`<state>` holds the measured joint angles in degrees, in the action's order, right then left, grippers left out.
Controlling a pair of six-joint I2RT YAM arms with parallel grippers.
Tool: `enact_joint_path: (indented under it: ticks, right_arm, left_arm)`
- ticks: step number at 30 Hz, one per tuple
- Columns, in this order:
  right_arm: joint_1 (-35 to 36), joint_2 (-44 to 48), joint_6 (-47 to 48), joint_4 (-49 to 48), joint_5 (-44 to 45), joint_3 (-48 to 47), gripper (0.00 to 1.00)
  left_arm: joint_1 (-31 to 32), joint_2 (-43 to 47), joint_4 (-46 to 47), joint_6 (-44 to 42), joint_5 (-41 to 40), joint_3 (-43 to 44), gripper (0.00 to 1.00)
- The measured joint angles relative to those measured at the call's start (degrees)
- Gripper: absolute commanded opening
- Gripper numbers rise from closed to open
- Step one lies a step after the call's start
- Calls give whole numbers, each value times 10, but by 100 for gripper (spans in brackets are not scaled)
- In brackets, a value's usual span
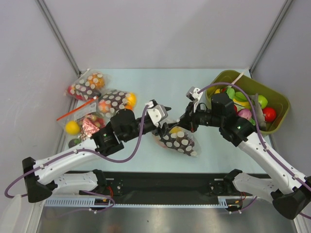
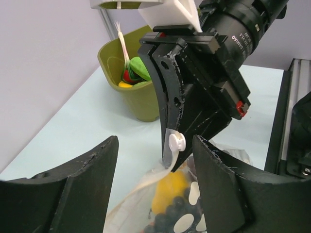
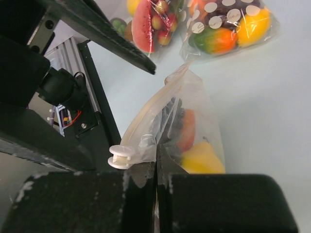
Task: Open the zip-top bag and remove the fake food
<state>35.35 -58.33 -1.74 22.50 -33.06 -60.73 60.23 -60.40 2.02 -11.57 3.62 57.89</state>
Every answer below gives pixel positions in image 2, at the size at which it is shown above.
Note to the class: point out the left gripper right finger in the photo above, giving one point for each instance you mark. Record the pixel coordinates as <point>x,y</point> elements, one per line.
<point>240,198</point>

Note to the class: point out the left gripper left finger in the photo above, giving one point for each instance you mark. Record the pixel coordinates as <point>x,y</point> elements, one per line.
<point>70,198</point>

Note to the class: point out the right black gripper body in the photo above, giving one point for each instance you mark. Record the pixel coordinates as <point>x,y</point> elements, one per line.
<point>214,89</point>

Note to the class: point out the yellow fake lemon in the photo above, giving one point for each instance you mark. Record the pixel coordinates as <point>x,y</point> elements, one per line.
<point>167,189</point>

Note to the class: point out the clear zip top bag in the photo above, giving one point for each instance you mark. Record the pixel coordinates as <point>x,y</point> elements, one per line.
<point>132,214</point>

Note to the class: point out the dark fake grapes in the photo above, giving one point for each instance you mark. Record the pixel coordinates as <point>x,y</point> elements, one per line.
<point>185,214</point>

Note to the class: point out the green cucumber in bin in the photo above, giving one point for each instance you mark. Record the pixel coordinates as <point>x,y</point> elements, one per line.
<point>137,65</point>

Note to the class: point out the olive green plastic bin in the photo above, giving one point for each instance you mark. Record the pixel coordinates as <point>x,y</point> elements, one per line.
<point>140,98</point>

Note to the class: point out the yellow banana in bin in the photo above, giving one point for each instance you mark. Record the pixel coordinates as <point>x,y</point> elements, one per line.
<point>124,85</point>

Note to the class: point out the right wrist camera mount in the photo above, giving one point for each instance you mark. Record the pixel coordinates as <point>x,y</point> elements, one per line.
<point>157,12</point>

